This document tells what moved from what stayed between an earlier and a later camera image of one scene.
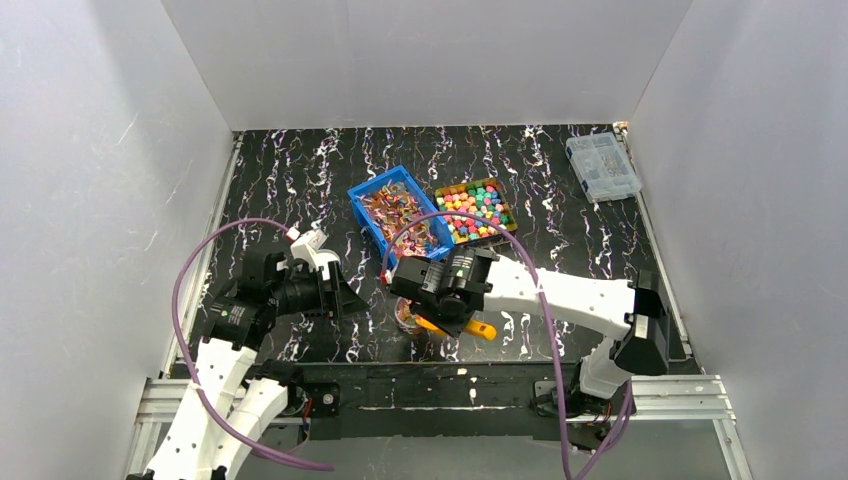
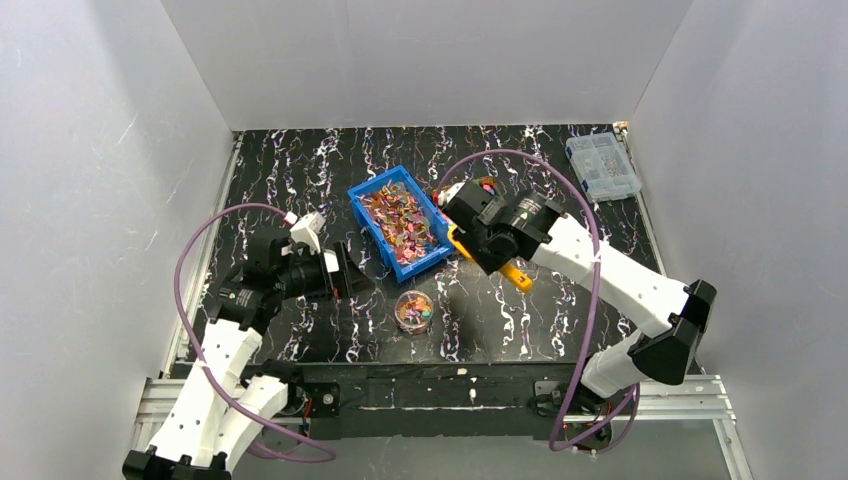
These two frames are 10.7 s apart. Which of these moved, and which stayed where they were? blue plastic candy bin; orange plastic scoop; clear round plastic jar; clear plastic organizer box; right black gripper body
Moved: right black gripper body; orange plastic scoop
Stayed: clear round plastic jar; clear plastic organizer box; blue plastic candy bin
